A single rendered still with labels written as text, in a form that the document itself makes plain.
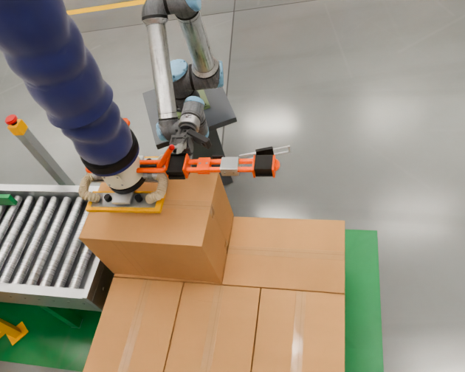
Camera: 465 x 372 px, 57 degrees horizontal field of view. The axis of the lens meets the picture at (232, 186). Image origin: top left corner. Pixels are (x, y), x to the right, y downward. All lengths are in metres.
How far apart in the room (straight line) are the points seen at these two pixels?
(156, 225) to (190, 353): 0.62
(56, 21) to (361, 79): 2.88
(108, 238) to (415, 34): 3.24
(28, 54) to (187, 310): 1.37
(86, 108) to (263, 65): 2.75
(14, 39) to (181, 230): 1.01
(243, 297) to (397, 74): 2.43
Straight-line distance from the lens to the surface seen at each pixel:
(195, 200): 1.97
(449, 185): 3.17
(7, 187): 3.09
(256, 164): 1.61
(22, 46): 1.33
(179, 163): 1.70
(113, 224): 2.05
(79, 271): 2.51
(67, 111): 1.46
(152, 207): 1.78
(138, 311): 2.26
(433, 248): 2.90
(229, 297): 2.15
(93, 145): 1.59
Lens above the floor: 2.51
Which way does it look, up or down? 53 degrees down
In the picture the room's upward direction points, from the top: 18 degrees counter-clockwise
